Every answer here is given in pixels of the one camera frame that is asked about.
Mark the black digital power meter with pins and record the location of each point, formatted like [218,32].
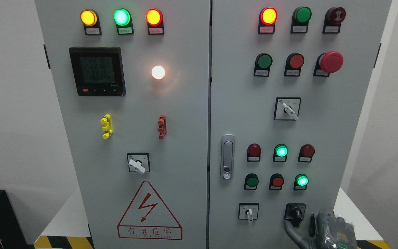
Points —
[98,71]

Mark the red push button second row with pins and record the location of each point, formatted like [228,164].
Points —
[293,65]

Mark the green lit indicator middle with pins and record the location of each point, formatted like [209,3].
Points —
[280,153]

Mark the dark red buzzer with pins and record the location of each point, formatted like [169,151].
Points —
[333,19]

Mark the red terminal connector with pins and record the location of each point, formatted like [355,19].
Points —
[162,129]

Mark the green lit indicator light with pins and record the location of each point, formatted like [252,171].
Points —
[123,21]

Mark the white selector switch lower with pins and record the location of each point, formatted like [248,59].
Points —
[248,211]

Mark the red lit indicator right door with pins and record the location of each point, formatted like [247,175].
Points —
[266,22]

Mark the green push button lower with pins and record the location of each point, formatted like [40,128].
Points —
[251,182]

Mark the green illuminated button lower right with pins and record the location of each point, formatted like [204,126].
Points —
[300,182]

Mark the red high voltage warning sticker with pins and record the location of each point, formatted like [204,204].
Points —
[148,217]

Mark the white lit indicator light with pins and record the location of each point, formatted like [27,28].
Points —
[158,72]

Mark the white selector switch upper right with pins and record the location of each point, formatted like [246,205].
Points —
[287,108]

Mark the silver door handle lock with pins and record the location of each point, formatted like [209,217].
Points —
[227,155]

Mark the white platform with hazard stripes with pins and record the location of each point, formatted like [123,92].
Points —
[69,228]

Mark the green push button top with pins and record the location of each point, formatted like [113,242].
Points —
[300,20]

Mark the grey left cabinet door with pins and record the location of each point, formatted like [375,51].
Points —
[178,162]

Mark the red push button lower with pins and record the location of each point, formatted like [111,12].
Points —
[276,182]

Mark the dark red indicator light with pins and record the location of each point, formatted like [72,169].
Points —
[253,153]

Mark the red-orange lit indicator light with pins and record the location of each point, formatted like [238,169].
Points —
[155,22]

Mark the white selector switch left door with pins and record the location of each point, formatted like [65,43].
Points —
[139,162]

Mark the red mushroom emergency stop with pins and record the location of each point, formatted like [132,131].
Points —
[328,63]

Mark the red indicator light right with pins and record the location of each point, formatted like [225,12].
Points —
[307,152]

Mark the yellow indicator light top left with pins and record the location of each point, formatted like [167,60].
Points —
[91,23]

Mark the green push button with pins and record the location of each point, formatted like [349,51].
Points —
[251,182]
[300,20]

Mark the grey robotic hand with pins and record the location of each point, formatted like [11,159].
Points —
[327,231]

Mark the black rotary knob switch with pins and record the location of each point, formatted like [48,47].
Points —
[294,213]

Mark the green push button second row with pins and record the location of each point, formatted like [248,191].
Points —
[262,66]

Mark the yellow terminal connector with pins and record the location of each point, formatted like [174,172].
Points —
[106,122]

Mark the white selector switch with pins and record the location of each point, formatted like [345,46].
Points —
[287,108]
[248,211]

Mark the grey cabinet door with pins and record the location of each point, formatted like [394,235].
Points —
[244,105]
[178,162]

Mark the grey right cabinet door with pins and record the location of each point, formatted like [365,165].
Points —
[244,105]

